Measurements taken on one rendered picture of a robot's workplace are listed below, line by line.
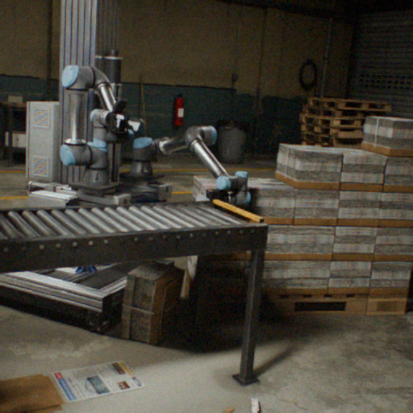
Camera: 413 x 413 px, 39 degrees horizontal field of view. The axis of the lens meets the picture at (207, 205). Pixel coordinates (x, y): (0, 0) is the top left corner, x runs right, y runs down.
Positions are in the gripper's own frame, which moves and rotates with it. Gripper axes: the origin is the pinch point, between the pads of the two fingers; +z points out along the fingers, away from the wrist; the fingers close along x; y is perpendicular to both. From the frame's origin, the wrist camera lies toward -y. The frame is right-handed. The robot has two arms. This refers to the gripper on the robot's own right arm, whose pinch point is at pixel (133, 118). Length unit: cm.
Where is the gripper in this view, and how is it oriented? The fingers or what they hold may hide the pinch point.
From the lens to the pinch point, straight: 283.1
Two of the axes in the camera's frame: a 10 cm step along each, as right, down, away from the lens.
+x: -7.5, -0.6, -6.5
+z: 6.3, 2.1, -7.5
